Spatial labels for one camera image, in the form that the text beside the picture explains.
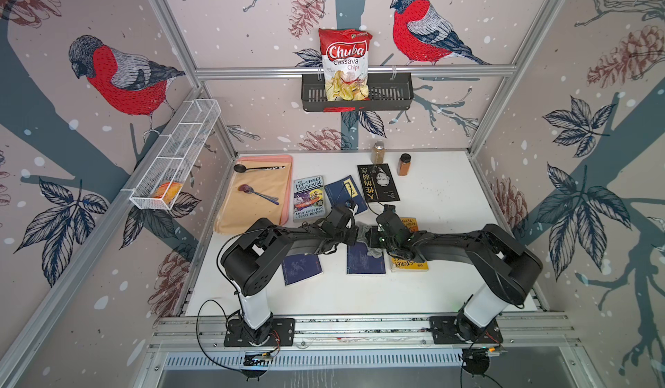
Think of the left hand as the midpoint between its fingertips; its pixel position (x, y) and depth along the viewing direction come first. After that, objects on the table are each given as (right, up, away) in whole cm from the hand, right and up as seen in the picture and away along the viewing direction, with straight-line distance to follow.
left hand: (358, 229), depth 94 cm
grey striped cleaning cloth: (+1, 0, -9) cm, 9 cm away
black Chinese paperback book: (+9, +17, +14) cm, 24 cm away
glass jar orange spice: (+20, +25, +13) cm, 35 cm away
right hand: (+3, -2, -2) cm, 4 cm away
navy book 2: (0, -9, -8) cm, 12 cm away
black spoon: (-52, +23, +20) cm, 60 cm away
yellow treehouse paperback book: (+15, -9, -11) cm, 21 cm away
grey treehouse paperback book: (-19, +11, +7) cm, 23 cm away
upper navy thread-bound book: (-5, +14, +12) cm, 20 cm away
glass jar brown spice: (+10, +29, +19) cm, 36 cm away
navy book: (-20, -11, -9) cm, 24 cm away
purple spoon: (-47, +15, +13) cm, 51 cm away
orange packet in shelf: (-51, +16, -29) cm, 61 cm away
